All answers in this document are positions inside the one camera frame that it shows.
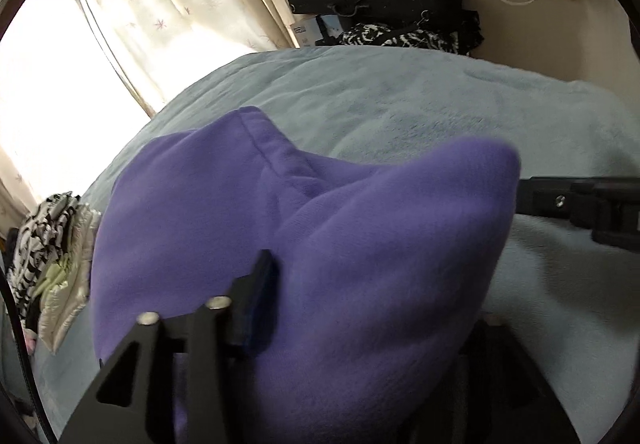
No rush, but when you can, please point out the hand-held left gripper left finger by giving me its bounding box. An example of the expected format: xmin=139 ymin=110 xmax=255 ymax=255
xmin=59 ymin=249 xmax=278 ymax=444

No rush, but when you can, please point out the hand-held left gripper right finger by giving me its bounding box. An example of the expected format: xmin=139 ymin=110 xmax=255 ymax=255
xmin=450 ymin=316 xmax=583 ymax=444

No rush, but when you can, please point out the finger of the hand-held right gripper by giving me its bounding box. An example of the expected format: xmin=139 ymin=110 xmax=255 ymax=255
xmin=517 ymin=176 xmax=640 ymax=253

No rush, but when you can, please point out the purple fleece sweatshirt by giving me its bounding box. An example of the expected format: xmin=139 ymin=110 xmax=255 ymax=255
xmin=90 ymin=105 xmax=522 ymax=444

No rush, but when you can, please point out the grey-green fleece blanket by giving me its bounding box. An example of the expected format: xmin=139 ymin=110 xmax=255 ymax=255
xmin=0 ymin=46 xmax=640 ymax=444

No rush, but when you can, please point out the dark cloth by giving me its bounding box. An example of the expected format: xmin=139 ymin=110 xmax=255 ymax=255
xmin=457 ymin=9 xmax=486 ymax=58

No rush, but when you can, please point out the folded cream puffer jacket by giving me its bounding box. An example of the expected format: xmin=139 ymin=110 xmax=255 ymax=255
xmin=37 ymin=204 xmax=102 ymax=351

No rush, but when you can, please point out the zebra print cloth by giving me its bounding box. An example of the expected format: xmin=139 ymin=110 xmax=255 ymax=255
xmin=340 ymin=23 xmax=460 ymax=56

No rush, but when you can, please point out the black and white patterned garment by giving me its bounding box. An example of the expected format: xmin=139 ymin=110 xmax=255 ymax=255
xmin=7 ymin=192 xmax=82 ymax=297

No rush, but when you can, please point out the black cable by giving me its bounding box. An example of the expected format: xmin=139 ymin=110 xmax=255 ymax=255
xmin=0 ymin=269 xmax=57 ymax=444

